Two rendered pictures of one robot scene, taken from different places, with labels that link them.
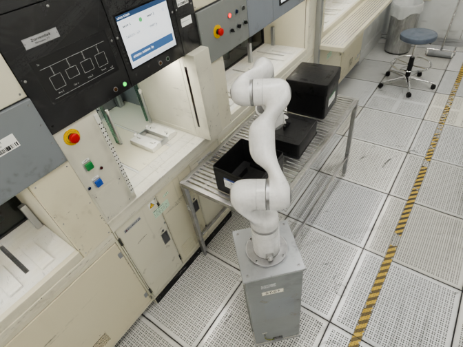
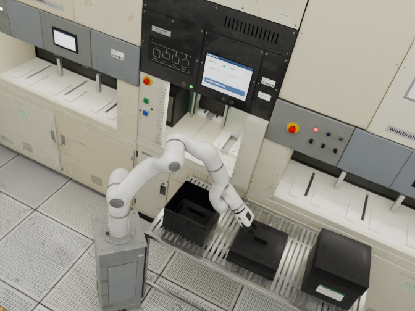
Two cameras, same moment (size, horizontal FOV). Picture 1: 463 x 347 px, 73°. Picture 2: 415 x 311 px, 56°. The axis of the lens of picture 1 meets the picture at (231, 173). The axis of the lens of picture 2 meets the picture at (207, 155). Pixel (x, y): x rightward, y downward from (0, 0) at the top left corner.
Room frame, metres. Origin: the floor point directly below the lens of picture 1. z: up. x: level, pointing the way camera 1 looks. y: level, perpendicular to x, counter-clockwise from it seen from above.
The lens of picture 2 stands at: (0.65, -1.54, 2.66)
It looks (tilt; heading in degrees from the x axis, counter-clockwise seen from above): 40 degrees down; 66
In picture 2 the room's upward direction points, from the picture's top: 12 degrees clockwise
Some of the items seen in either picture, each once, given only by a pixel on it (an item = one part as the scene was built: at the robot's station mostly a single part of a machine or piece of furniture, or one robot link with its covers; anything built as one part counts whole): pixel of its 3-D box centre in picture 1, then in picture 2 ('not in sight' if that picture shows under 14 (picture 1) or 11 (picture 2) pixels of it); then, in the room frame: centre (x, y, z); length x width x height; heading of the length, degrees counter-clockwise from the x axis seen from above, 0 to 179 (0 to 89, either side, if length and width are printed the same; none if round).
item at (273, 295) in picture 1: (269, 288); (118, 266); (0.82, -0.10, 0.38); 0.28 x 0.28 x 0.76; 4
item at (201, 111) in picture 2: not in sight; (214, 110); (1.69, 0.87, 0.89); 0.22 x 0.21 x 0.04; 49
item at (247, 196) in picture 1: (254, 204); (119, 191); (0.83, -0.07, 1.07); 0.19 x 0.12 x 0.24; 77
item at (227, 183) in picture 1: (249, 171); (193, 211); (1.27, -0.10, 0.85); 0.28 x 0.28 x 0.17; 48
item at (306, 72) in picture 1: (312, 89); (335, 268); (1.94, -0.65, 0.89); 0.29 x 0.29 x 0.25; 52
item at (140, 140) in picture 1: (153, 136); (230, 144); (1.68, 0.45, 0.89); 0.22 x 0.21 x 0.04; 49
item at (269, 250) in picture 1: (265, 236); (118, 221); (0.82, -0.10, 0.85); 0.19 x 0.19 x 0.18
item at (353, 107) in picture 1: (279, 177); (247, 277); (1.65, -0.34, 0.38); 1.30 x 0.60 x 0.76; 139
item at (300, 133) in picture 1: (286, 131); (258, 244); (1.60, -0.39, 0.83); 0.29 x 0.29 x 0.13; 51
